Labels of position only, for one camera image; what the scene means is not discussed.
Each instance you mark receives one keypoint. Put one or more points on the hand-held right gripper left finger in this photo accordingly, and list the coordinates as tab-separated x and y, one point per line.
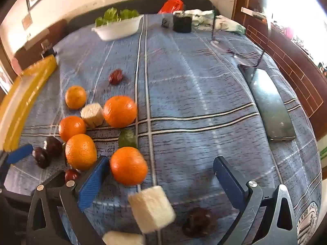
93	181

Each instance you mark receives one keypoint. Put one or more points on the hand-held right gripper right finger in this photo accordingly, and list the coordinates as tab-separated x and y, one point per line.
230	183

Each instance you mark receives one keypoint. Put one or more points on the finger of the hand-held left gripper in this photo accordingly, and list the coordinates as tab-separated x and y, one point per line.
19	154

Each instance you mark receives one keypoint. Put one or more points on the bright red date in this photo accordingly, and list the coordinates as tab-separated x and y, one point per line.
72	175

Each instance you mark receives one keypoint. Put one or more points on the dark red date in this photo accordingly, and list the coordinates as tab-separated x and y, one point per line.
42	157
116	76
199	222
53	145

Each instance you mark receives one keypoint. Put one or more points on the large orange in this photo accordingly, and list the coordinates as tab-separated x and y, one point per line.
129	166
120	111
81	151

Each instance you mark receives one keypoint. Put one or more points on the yellow tray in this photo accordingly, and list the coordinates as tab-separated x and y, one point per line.
25	91

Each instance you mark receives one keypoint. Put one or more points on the green leaf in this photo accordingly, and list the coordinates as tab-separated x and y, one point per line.
127	139

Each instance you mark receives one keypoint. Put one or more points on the small orange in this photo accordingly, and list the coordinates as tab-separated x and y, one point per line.
75	97
72	128

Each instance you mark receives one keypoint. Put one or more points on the pale sugarcane piece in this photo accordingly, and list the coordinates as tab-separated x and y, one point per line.
92	114
122	238

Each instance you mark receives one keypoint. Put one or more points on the white cake cube near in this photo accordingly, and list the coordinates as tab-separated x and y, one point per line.
152	210

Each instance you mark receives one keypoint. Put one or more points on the dark smartphone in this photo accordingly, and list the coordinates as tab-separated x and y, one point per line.
270	107

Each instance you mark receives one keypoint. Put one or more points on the white bowl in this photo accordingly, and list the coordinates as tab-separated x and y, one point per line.
117	30

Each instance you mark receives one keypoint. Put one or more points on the white green cloth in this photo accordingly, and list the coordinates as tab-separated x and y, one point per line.
224	23

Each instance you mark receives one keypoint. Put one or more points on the green lettuce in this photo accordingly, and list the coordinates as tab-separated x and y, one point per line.
109	15

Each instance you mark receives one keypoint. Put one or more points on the black cup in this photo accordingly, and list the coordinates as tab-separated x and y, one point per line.
182	23

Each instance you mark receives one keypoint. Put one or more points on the white window ledge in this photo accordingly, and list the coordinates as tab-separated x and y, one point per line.
253	12

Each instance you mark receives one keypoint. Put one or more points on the dark headboard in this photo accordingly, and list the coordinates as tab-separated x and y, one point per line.
148	5

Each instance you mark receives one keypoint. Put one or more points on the red plastic bag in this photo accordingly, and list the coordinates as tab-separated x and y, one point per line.
171	5

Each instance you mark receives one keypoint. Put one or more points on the small wall notice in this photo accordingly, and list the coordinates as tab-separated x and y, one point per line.
26	22

